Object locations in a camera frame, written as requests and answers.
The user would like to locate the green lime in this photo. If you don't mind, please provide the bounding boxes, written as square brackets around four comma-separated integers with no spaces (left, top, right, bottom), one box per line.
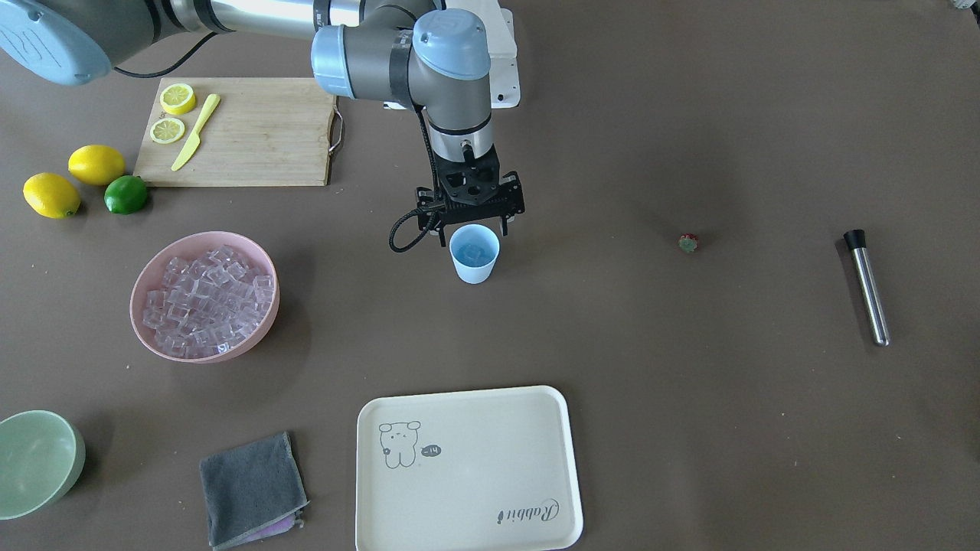
[103,175,149,215]

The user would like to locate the red strawberry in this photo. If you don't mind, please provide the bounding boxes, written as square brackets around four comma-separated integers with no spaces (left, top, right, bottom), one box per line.
[677,233,700,253]

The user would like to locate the light blue plastic cup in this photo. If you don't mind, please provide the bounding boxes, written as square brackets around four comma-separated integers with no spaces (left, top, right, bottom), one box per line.
[449,224,500,285]

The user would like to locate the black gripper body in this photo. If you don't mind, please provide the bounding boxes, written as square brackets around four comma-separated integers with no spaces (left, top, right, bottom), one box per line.
[416,146,526,230]

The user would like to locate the yellow plastic knife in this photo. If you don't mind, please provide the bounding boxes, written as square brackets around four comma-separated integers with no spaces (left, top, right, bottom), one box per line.
[169,93,221,171]

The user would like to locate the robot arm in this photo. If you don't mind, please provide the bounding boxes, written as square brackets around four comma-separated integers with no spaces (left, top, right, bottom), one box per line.
[1,1,525,237]

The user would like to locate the lemon half upper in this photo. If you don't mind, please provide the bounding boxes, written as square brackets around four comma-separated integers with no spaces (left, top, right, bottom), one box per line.
[158,83,197,116]

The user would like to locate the lemon half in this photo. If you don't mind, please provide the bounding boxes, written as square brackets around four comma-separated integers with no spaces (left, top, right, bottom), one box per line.
[148,116,186,145]
[158,83,197,116]

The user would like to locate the whole yellow lemon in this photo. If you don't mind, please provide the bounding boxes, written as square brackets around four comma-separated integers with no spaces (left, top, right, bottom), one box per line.
[22,172,83,219]
[67,144,126,186]

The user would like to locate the mint green bowl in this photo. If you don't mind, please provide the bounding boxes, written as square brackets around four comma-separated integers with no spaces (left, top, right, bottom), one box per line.
[1,410,87,520]

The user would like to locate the lemon half lower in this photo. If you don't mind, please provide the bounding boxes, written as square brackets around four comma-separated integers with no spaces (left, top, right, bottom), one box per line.
[148,116,186,145]

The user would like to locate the grey folded cloth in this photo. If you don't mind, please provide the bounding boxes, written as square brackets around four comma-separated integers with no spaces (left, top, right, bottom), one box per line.
[199,432,309,550]

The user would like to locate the pink bowl of ice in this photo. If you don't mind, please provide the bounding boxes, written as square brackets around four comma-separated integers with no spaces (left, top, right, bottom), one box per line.
[130,231,280,364]

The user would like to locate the wooden cutting board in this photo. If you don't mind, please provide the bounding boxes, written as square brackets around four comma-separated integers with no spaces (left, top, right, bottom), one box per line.
[132,77,344,187]

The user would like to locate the cream rabbit tray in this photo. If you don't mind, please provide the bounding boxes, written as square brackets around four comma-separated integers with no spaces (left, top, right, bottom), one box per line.
[354,385,584,550]

